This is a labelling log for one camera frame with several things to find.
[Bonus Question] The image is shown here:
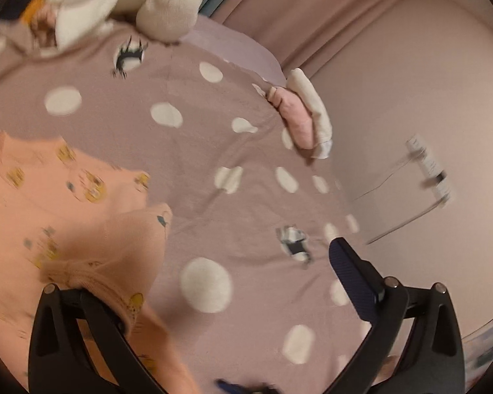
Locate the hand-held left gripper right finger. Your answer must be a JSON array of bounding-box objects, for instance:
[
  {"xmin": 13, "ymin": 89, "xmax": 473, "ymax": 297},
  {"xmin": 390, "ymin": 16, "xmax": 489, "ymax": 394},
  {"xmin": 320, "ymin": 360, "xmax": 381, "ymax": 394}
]
[{"xmin": 324, "ymin": 237, "xmax": 466, "ymax": 394}]

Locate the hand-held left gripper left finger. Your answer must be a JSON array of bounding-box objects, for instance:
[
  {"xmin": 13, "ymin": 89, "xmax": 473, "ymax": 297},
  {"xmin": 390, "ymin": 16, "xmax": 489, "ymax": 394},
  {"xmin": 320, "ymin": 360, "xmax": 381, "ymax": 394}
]
[{"xmin": 28, "ymin": 283, "xmax": 166, "ymax": 394}]

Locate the peach printed baby garment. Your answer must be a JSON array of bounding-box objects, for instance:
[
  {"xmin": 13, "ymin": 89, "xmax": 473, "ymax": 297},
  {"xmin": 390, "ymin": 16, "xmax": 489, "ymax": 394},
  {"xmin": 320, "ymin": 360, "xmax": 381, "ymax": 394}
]
[{"xmin": 0, "ymin": 130, "xmax": 200, "ymax": 394}]

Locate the white power strip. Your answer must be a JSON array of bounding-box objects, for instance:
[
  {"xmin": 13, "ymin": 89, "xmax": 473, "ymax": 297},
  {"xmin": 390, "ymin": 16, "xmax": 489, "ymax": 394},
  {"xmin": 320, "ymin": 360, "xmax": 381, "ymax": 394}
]
[{"xmin": 406, "ymin": 133, "xmax": 455, "ymax": 207}]

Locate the folded cream garment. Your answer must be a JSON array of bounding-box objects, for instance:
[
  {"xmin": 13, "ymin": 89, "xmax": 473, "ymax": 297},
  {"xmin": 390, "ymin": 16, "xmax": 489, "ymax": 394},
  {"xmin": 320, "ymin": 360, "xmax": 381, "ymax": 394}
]
[{"xmin": 287, "ymin": 68, "xmax": 334, "ymax": 161}]

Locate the mauve polka-dot blanket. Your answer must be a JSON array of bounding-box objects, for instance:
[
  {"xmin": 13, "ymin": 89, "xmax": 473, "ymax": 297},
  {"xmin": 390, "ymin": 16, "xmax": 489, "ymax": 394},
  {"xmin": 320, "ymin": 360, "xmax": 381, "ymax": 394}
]
[{"xmin": 0, "ymin": 14, "xmax": 381, "ymax": 394}]

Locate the pink curtain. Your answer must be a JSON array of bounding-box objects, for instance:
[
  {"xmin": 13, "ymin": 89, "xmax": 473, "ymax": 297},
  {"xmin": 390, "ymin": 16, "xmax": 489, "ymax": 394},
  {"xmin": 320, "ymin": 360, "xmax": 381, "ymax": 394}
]
[{"xmin": 211, "ymin": 0, "xmax": 433, "ymax": 79}]

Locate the orange cloth piece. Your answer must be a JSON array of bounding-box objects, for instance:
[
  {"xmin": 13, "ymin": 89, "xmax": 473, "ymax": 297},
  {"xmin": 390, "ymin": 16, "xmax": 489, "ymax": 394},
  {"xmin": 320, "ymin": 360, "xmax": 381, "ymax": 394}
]
[{"xmin": 20, "ymin": 0, "xmax": 47, "ymax": 24}]

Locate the thin grey cable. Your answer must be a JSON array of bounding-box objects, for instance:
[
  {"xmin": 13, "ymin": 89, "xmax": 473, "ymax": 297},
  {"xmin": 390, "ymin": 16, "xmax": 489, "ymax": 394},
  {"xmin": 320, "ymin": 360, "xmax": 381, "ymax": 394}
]
[
  {"xmin": 352, "ymin": 154, "xmax": 412, "ymax": 203},
  {"xmin": 365, "ymin": 200, "xmax": 441, "ymax": 246}
]

